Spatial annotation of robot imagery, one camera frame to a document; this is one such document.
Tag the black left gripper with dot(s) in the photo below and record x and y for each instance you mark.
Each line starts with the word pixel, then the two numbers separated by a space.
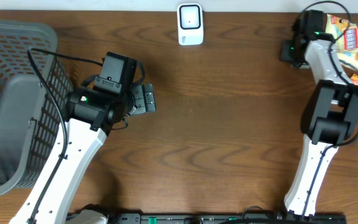
pixel 145 93

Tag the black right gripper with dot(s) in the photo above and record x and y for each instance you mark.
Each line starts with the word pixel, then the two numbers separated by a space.
pixel 287 52

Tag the yellow snack bag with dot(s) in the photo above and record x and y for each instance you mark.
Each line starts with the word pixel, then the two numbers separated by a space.
pixel 347 45

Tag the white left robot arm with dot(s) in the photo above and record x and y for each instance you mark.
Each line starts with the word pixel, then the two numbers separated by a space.
pixel 90 117

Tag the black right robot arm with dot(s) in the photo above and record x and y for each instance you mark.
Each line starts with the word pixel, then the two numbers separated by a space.
pixel 327 122

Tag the white barcode scanner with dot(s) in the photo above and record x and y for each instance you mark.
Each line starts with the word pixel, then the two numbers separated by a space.
pixel 190 24

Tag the grey plastic mesh basket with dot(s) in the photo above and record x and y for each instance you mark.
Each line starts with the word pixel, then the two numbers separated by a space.
pixel 31 79

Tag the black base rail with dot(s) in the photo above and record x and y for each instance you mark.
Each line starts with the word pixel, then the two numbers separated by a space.
pixel 89 216

